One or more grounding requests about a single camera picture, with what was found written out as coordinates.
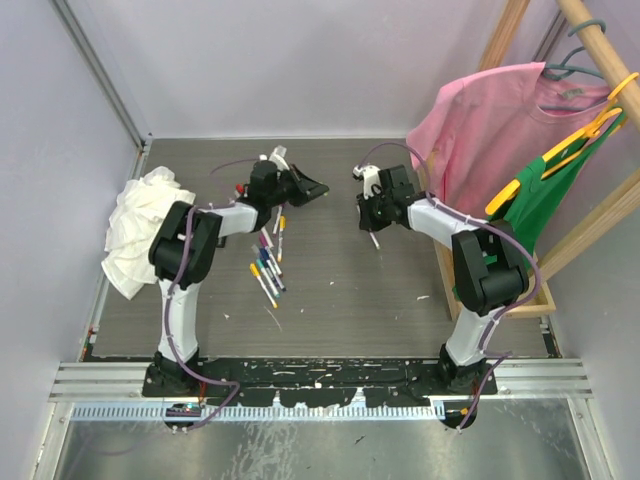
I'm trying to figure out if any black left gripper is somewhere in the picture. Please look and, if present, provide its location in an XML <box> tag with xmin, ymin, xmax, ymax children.
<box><xmin>267</xmin><ymin>164</ymin><xmax>328</xmax><ymax>208</ymax></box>

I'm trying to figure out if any green capped white marker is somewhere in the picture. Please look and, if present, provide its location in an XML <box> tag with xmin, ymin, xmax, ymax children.
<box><xmin>369</xmin><ymin>231</ymin><xmax>380</xmax><ymax>250</ymax></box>

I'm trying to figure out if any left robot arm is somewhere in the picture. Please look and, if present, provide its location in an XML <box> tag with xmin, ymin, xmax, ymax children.
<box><xmin>145</xmin><ymin>160</ymin><xmax>329</xmax><ymax>396</ymax></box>

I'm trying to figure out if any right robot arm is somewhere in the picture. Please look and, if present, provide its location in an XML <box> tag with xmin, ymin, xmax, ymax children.
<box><xmin>353</xmin><ymin>165</ymin><xmax>529</xmax><ymax>394</ymax></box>

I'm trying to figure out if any red capped white marker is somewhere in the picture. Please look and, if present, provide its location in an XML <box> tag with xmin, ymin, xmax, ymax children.
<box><xmin>235</xmin><ymin>184</ymin><xmax>247</xmax><ymax>198</ymax></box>

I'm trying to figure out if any blue ended white marker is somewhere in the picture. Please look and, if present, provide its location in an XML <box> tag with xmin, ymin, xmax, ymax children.
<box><xmin>260</xmin><ymin>248</ymin><xmax>286</xmax><ymax>291</ymax></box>

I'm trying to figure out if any teal ended white marker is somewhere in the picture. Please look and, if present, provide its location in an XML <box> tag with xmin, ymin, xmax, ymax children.
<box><xmin>256</xmin><ymin>259</ymin><xmax>280</xmax><ymax>298</ymax></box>

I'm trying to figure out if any yellow ended white marker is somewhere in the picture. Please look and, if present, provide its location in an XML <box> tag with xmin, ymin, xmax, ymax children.
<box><xmin>250</xmin><ymin>263</ymin><xmax>278</xmax><ymax>308</ymax></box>

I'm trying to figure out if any pink t-shirt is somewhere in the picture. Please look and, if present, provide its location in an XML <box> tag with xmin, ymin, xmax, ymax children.
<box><xmin>406</xmin><ymin>63</ymin><xmax>610</xmax><ymax>217</ymax></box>

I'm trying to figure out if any green tank top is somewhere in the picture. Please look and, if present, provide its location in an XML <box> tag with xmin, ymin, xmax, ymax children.
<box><xmin>485</xmin><ymin>110</ymin><xmax>627</xmax><ymax>253</ymax></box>

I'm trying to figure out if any white crumpled cloth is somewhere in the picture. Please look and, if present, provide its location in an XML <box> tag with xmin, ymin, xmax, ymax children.
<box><xmin>101</xmin><ymin>166</ymin><xmax>196</xmax><ymax>300</ymax></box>

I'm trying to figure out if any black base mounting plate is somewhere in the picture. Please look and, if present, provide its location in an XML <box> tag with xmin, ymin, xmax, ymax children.
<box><xmin>142</xmin><ymin>356</ymin><xmax>497</xmax><ymax>408</ymax></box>

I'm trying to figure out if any grey-blue clothes hanger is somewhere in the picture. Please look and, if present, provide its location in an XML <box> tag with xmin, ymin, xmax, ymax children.
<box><xmin>540</xmin><ymin>19</ymin><xmax>607</xmax><ymax>112</ymax></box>

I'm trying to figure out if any yellow clothes hanger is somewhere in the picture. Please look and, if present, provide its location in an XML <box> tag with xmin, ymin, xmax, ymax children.
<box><xmin>485</xmin><ymin>72</ymin><xmax>639</xmax><ymax>215</ymax></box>

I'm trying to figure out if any wooden hanging rod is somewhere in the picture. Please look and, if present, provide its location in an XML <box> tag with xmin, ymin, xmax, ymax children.
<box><xmin>556</xmin><ymin>0</ymin><xmax>639</xmax><ymax>129</ymax></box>

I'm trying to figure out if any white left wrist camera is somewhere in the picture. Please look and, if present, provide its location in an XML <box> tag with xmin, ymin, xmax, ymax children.
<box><xmin>259</xmin><ymin>145</ymin><xmax>290</xmax><ymax>172</ymax></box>

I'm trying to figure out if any wooden clothes rack frame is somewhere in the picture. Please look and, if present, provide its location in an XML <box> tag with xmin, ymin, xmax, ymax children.
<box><xmin>413</xmin><ymin>0</ymin><xmax>640</xmax><ymax>323</ymax></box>

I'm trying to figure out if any white slotted cable duct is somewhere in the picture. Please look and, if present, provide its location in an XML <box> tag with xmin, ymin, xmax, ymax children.
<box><xmin>71</xmin><ymin>402</ymin><xmax>445</xmax><ymax>423</ymax></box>

